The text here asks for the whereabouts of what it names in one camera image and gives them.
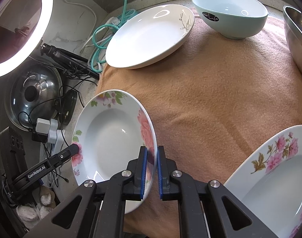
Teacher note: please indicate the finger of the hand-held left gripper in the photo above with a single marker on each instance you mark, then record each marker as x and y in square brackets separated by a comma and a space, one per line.
[71, 151]

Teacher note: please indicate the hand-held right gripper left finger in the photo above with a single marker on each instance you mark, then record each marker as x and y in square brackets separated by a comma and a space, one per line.
[144, 173]

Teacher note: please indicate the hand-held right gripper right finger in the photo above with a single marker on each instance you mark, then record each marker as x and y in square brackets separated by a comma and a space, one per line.
[161, 173]

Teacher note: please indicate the deep plate with pink peonies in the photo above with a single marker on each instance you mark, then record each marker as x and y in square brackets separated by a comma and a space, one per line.
[111, 133]

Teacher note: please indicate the large plate with pink blossoms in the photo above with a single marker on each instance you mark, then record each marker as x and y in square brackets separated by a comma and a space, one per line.
[272, 186]

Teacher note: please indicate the white plate with grey leaves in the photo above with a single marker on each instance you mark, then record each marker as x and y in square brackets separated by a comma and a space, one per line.
[146, 37]

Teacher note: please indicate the mint green bowl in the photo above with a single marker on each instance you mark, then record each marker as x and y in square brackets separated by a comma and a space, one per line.
[230, 22]

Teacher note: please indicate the shiny stainless steel bowl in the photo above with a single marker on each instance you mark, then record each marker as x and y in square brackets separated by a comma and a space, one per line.
[299, 42]

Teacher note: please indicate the person's left hand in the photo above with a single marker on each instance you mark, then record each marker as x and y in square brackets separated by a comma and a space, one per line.
[28, 212]

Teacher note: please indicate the white adapter plug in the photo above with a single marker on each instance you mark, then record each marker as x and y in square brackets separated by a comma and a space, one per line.
[53, 132]

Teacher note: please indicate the white charger plug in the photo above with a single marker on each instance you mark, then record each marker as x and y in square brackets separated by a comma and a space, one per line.
[43, 125]

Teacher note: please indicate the black oval device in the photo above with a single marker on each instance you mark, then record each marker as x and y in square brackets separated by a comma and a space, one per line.
[68, 106]

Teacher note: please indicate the orange towel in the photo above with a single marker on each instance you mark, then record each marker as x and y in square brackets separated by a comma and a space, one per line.
[203, 91]

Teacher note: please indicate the black tripod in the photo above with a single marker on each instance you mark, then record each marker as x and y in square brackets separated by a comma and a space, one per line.
[66, 57]

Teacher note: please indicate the teal round power strip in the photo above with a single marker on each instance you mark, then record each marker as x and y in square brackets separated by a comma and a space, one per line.
[131, 13]

